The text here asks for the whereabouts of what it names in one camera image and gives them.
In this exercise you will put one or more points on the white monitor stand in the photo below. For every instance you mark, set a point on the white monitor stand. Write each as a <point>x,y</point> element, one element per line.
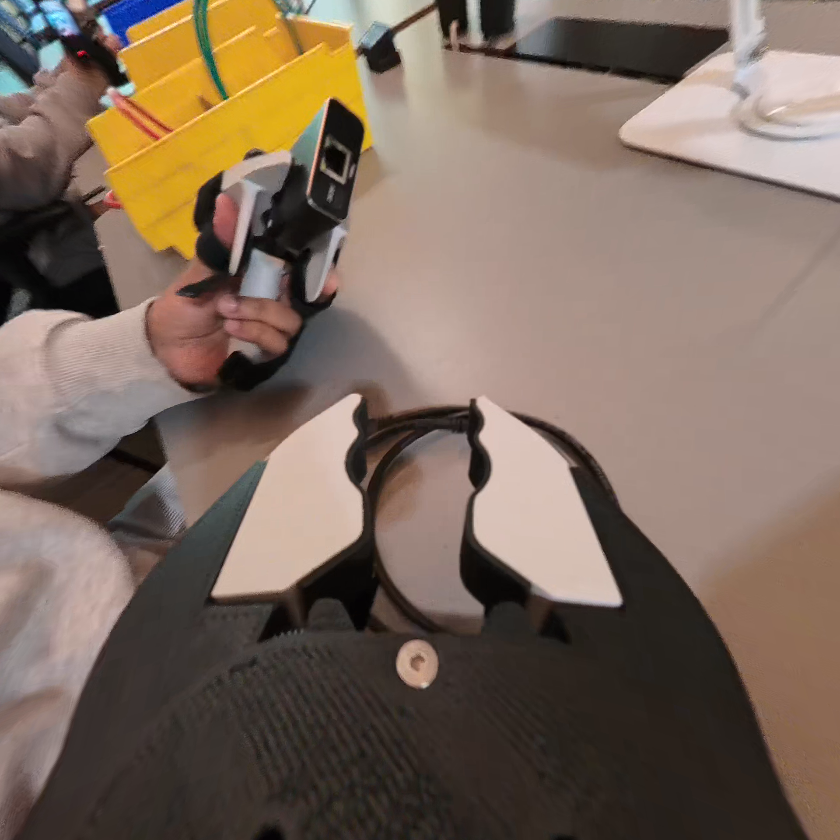
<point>735,124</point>

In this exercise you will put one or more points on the blue plastic bin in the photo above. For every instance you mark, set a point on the blue plastic bin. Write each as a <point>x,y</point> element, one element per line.
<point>138,10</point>

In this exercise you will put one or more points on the person's left hand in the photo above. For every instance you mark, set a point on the person's left hand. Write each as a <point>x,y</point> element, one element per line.
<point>190,328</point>

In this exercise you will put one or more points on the dark cloth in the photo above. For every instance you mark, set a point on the dark cloth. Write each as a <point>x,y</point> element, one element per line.
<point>52,256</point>

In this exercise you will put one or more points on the black power adapter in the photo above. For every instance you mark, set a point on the black power adapter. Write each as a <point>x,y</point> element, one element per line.
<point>379,46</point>

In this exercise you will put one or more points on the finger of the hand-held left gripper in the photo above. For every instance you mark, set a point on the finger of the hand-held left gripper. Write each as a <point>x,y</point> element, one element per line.
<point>256,167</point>
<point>326,262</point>

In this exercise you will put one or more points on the black network adapter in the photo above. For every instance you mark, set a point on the black network adapter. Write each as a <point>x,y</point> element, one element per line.
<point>331,157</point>

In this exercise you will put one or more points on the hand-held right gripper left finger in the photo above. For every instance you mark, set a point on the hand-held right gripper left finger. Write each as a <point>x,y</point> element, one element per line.
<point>295,518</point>

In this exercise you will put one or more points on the black flat pad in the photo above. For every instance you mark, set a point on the black flat pad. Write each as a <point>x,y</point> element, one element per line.
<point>617,46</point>

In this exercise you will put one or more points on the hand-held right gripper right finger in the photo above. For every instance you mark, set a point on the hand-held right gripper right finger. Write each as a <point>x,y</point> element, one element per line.
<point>544,518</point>

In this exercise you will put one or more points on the another person's forearm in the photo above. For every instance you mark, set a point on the another person's forearm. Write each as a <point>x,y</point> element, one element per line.
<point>39,131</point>

